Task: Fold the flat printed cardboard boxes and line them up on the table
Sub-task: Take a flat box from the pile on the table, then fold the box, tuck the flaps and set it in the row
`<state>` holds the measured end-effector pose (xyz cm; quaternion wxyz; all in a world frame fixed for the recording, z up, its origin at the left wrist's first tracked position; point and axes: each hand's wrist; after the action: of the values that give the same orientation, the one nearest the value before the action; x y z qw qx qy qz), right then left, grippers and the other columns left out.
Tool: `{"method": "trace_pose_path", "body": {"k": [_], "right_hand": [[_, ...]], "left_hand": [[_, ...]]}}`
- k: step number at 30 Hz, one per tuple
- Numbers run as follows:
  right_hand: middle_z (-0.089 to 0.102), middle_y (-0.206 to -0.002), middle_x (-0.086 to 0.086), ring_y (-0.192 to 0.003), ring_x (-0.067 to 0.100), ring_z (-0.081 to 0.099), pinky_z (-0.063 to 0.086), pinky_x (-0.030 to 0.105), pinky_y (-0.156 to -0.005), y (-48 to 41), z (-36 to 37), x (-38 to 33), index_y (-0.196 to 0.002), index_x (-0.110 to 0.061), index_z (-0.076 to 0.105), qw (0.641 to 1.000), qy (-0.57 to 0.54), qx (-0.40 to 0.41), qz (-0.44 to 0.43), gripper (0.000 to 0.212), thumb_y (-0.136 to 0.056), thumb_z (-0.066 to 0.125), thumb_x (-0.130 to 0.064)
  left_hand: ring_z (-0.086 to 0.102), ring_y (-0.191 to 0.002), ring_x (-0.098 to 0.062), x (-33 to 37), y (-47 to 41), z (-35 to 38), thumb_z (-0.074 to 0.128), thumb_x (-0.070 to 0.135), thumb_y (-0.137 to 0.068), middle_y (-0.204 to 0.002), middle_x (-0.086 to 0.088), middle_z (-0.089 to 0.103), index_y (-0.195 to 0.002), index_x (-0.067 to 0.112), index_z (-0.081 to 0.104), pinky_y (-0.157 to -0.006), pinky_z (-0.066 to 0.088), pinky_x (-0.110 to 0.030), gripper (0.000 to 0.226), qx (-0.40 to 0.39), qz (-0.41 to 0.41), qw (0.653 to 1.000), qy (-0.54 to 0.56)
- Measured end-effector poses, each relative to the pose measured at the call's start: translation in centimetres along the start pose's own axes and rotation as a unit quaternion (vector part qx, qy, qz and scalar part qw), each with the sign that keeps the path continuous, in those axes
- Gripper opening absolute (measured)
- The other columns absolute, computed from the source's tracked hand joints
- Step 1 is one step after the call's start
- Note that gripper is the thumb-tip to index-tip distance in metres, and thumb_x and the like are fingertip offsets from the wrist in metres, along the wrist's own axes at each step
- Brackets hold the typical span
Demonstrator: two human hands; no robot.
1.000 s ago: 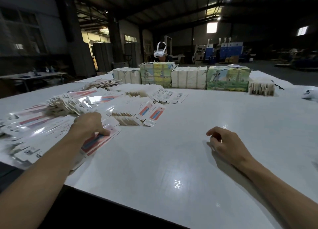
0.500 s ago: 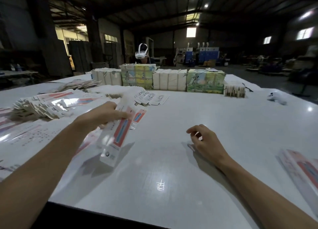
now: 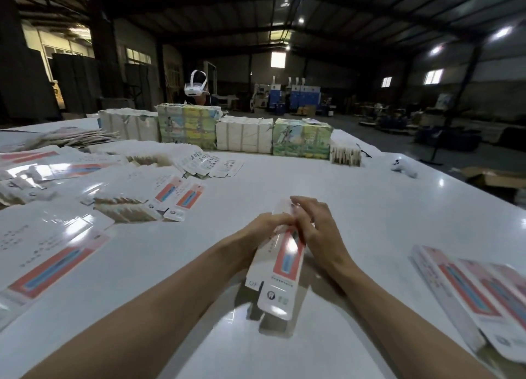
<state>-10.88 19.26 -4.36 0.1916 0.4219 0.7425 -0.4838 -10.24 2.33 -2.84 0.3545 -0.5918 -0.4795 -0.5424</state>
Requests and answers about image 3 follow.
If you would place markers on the small black tool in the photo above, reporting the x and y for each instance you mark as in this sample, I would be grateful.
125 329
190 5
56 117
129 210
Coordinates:
364 150

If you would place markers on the double wall window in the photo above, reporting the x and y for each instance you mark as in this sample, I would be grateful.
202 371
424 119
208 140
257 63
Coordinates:
433 76

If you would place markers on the white headset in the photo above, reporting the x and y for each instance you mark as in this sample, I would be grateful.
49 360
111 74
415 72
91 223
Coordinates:
195 85

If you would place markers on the dark grey cabinet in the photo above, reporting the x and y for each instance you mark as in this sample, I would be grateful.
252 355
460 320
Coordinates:
75 83

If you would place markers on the person's right forearm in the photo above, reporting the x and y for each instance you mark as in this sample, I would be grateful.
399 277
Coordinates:
411 329

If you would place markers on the green yellow carton bundle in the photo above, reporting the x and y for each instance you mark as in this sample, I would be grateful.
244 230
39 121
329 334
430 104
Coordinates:
188 126

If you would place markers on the grey crate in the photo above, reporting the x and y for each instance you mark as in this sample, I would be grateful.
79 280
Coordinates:
117 103

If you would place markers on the green printed carton bundle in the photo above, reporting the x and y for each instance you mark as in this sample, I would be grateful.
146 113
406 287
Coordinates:
302 139

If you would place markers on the square bright window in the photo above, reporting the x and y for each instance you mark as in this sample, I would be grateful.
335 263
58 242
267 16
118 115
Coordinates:
279 59

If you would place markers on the white toothbrush carton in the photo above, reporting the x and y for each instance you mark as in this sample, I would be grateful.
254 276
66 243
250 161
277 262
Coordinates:
283 280

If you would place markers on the pile of grey flat sheets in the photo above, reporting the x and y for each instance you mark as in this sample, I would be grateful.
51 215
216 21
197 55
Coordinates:
57 136

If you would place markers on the black floor stand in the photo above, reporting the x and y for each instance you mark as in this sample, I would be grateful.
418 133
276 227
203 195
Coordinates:
448 124

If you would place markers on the small white object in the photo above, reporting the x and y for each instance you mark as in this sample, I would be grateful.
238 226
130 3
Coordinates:
403 167

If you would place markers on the person's left forearm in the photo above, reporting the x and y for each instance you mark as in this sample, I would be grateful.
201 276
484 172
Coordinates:
136 325

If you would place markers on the open cardboard box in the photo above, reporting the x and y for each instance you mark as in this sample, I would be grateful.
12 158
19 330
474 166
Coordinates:
497 181

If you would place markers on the person's left hand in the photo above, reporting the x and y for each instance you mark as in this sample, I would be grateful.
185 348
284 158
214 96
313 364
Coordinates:
261 231

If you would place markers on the blue bins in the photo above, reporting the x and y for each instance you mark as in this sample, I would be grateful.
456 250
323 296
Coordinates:
450 138

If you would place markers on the small beige card stack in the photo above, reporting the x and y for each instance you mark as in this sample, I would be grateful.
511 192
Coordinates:
346 155

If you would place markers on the small wall window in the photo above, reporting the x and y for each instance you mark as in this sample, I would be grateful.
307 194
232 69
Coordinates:
386 81

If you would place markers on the row of white cartons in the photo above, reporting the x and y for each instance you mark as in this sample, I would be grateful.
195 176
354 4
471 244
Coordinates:
129 125
245 135

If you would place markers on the person's right hand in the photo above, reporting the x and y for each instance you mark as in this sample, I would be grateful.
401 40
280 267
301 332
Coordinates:
325 239

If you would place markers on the pile of carton blanks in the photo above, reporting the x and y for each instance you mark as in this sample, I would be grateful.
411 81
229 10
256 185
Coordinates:
70 218

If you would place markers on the blue machine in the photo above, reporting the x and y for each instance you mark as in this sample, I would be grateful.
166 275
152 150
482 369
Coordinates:
302 98

